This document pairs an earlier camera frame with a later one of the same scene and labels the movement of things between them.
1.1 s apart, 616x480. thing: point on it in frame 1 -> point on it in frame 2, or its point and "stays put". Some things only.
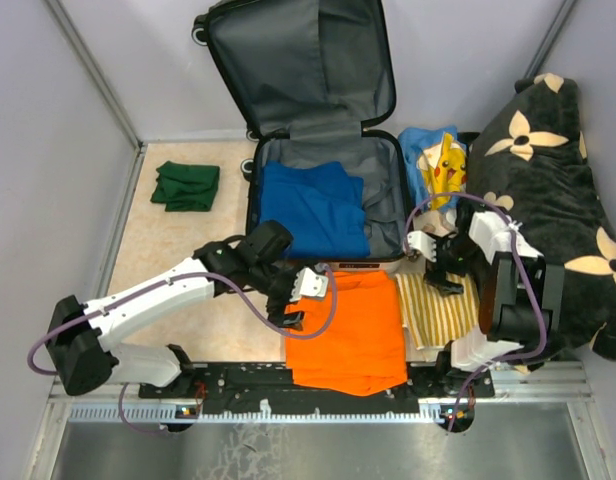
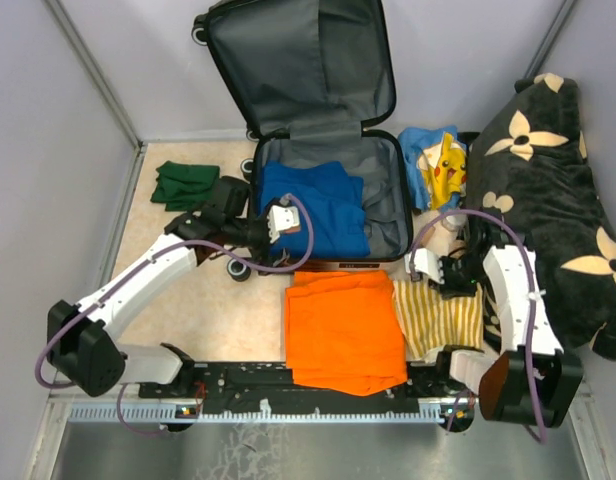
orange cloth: (353, 338) stays put
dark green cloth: (186, 187) stays put
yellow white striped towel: (436, 316) stays put
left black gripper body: (274, 282) -> (250, 233)
